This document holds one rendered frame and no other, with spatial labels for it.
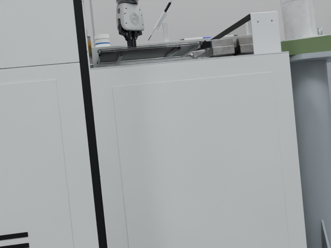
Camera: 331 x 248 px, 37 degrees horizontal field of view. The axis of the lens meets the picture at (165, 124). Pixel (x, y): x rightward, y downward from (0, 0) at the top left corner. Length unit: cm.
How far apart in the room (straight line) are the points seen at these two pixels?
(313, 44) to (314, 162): 43
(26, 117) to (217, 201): 64
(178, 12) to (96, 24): 57
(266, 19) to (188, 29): 182
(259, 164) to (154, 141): 34
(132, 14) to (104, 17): 167
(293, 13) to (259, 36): 28
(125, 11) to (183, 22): 167
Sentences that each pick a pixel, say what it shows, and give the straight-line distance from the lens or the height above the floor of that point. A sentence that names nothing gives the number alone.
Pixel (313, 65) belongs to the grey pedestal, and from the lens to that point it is 189.
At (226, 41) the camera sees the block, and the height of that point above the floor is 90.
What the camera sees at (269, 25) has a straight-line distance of 170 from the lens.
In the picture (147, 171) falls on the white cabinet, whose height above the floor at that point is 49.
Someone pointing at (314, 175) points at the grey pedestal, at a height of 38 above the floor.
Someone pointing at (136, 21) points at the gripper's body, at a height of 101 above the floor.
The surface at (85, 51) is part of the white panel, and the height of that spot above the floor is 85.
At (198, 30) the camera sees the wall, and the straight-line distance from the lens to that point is 348.
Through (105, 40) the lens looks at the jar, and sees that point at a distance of 241.
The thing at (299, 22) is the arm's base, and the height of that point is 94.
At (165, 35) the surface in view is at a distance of 219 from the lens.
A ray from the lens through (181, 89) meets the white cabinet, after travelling 153.
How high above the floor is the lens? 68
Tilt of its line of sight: 2 degrees down
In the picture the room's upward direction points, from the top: 6 degrees counter-clockwise
